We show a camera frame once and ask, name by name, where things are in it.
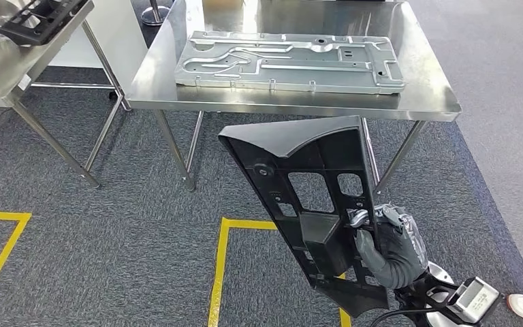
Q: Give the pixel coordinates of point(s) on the yellow floor tape square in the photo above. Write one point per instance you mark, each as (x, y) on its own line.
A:
(0, 215)
(218, 271)

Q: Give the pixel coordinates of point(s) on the stamped grey metal panel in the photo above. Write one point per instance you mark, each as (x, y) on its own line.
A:
(288, 63)

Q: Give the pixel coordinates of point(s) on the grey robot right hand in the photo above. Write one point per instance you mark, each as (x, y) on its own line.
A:
(401, 252)

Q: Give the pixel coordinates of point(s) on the black plastic panel part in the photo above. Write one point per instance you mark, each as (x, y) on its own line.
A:
(288, 135)
(31, 29)

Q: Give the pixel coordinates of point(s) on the stainless steel workbench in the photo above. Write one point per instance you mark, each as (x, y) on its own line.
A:
(424, 90)
(0, 81)

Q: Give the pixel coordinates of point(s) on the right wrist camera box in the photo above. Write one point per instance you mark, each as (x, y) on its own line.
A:
(471, 300)

